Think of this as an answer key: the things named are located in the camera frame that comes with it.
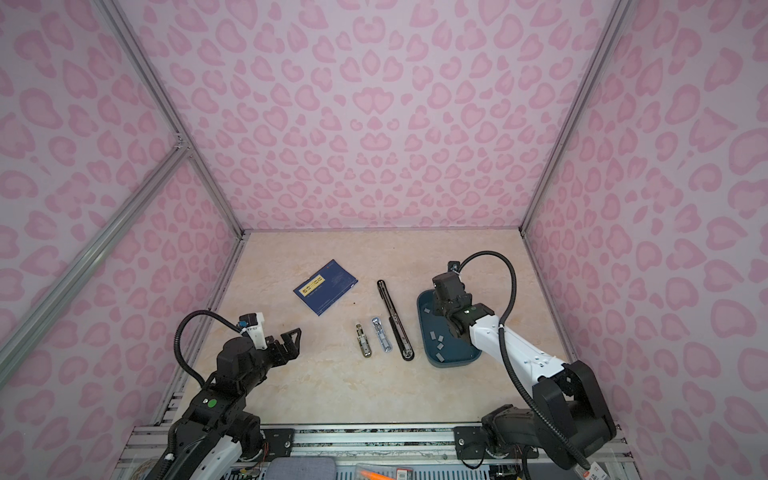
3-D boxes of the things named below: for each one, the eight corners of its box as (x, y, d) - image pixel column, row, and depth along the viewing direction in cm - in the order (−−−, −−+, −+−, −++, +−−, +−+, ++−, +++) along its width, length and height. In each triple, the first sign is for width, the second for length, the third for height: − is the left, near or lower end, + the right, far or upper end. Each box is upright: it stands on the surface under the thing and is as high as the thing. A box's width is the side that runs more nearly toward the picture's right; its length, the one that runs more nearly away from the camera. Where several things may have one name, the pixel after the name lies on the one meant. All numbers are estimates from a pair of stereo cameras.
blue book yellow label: (296, 294, 104) (294, 289, 102) (334, 264, 113) (332, 259, 111) (319, 315, 99) (317, 311, 97) (357, 282, 107) (356, 277, 105)
